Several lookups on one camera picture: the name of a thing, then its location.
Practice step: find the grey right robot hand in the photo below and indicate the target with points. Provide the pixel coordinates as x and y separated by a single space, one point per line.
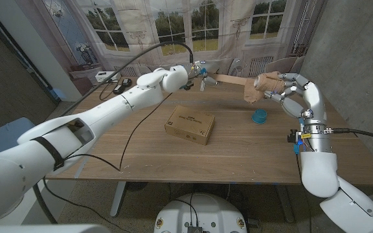
303 94

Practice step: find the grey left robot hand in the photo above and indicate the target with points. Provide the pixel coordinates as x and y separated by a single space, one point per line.
206 69

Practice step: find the wooden slat with metal clips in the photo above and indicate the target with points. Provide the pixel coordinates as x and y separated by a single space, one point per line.
230 79

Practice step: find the beige arm wrap bandage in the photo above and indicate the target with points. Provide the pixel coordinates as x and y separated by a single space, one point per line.
264 85

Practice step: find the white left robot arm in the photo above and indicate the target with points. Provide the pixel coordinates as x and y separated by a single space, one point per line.
92 123

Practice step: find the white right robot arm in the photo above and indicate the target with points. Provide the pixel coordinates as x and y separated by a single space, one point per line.
329 181

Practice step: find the blue plastic lid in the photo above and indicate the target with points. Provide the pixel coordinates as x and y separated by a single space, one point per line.
259 116

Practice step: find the brown cardboard box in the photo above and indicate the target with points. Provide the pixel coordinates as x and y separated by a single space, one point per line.
189 124

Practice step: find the printed window scene backdrop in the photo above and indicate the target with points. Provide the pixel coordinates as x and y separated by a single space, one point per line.
206 26

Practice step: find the white power strip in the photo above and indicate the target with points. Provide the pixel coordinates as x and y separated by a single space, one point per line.
107 76

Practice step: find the grey metal table leg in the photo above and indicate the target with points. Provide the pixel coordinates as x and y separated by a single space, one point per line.
285 204
118 200

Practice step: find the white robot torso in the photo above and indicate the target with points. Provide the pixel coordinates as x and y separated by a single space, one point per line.
202 213

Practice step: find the blue grey bin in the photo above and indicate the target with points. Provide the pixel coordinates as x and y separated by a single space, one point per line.
2 137

